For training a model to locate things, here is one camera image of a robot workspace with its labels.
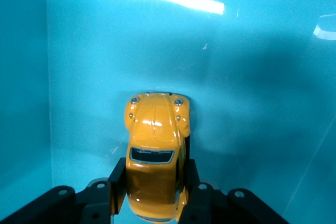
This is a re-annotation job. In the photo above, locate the yellow beetle toy car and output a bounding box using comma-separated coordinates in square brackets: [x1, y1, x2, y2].
[123, 91, 192, 222]

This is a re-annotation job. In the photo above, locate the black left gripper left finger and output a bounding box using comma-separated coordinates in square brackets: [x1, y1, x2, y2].
[0, 157, 128, 224]

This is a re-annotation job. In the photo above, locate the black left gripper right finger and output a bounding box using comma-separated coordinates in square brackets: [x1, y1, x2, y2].
[180, 158, 289, 224]

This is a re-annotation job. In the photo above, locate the teal plastic storage bin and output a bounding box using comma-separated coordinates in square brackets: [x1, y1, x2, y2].
[0, 0, 336, 224]

